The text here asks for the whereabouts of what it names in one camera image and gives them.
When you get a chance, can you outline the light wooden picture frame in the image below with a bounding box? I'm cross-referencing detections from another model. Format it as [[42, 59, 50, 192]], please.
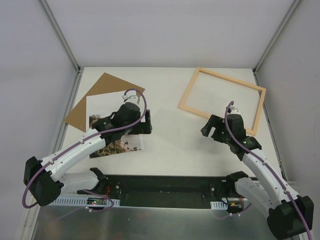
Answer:
[[178, 67, 267, 136]]

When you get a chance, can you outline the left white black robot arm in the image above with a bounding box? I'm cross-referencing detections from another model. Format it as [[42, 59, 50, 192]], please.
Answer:
[[23, 102, 152, 207]]

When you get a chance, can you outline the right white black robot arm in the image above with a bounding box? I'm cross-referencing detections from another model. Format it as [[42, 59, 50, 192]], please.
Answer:
[[201, 113, 314, 240]]

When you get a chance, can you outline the landscape photo print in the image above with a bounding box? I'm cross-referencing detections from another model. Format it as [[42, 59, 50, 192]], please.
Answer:
[[86, 91, 145, 159]]

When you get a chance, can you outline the brown backing board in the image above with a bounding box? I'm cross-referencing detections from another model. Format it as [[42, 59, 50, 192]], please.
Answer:
[[64, 73, 145, 132]]

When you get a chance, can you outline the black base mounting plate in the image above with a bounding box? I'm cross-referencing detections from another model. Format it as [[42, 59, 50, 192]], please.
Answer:
[[91, 175, 244, 209]]

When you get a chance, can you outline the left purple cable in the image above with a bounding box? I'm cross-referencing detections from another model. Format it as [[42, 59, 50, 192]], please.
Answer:
[[21, 88, 148, 221]]

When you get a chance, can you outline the purple cable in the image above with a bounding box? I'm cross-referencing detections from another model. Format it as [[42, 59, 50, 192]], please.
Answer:
[[21, 88, 148, 221], [211, 100, 313, 240]]

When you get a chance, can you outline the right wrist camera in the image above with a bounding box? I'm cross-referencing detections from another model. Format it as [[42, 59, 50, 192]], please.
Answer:
[[227, 105, 241, 115]]

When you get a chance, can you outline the left aluminium corner post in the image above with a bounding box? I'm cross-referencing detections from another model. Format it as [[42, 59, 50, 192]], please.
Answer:
[[38, 0, 83, 73]]

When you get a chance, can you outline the aluminium corner post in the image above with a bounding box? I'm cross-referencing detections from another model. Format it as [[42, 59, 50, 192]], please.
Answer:
[[38, 0, 83, 73], [252, 0, 303, 76]]

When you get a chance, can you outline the right white cable duct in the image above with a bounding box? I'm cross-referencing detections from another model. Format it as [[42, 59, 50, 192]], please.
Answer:
[[210, 201, 228, 211]]

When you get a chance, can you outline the white cable duct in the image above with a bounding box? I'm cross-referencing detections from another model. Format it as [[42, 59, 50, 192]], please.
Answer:
[[210, 201, 228, 211], [50, 196, 120, 207]]

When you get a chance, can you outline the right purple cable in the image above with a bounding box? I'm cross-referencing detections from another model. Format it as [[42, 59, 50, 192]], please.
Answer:
[[211, 100, 313, 240]]

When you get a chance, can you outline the left white cable duct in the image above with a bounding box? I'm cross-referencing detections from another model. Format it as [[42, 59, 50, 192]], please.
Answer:
[[50, 196, 120, 207]]

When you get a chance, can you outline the right aluminium corner post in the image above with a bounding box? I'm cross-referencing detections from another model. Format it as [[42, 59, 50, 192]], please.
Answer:
[[252, 0, 303, 76]]

